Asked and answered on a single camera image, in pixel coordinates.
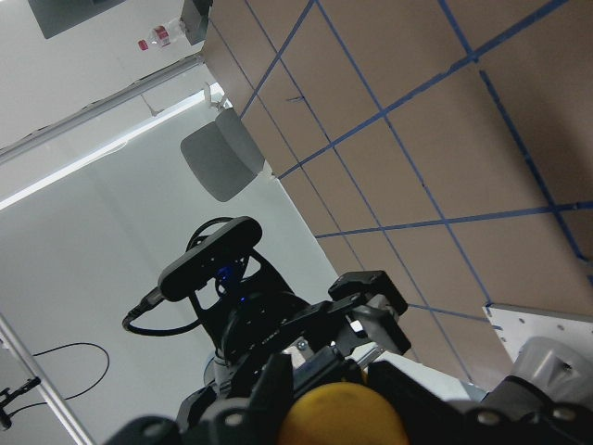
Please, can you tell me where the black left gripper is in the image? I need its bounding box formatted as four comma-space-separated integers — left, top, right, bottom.
217, 271, 411, 398

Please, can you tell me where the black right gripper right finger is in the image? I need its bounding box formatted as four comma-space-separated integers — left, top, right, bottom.
368, 361, 452, 413

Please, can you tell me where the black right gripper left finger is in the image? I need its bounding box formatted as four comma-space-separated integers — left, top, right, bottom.
248, 353, 294, 420

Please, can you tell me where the yellow push button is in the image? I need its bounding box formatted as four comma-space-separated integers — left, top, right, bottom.
276, 382, 410, 444

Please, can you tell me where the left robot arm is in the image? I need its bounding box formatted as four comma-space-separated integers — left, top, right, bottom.
177, 271, 410, 429

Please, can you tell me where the white perforated mounting plate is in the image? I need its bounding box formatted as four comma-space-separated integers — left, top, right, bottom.
483, 303, 592, 362

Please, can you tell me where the clear plastic bottle red cap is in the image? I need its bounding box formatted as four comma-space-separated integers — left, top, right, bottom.
137, 18, 186, 51

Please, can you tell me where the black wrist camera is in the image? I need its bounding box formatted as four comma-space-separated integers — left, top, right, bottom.
158, 216, 262, 302

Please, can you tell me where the black camera cable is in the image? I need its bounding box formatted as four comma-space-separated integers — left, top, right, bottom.
121, 286, 205, 336

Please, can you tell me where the thin black floor cable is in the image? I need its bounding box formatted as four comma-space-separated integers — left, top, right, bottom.
8, 342, 111, 418

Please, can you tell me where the aluminium frame post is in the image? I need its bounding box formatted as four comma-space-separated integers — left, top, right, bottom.
1, 315, 96, 445

